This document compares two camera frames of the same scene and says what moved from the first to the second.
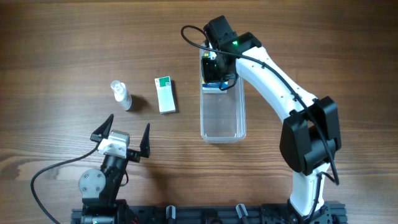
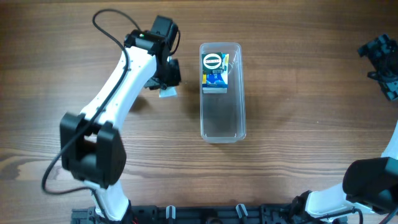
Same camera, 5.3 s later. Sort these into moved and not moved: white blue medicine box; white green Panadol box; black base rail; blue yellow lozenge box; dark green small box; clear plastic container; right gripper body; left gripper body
Moved: white green Panadol box; left gripper body; right gripper body; blue yellow lozenge box
Not moved: clear plastic container; dark green small box; white blue medicine box; black base rail
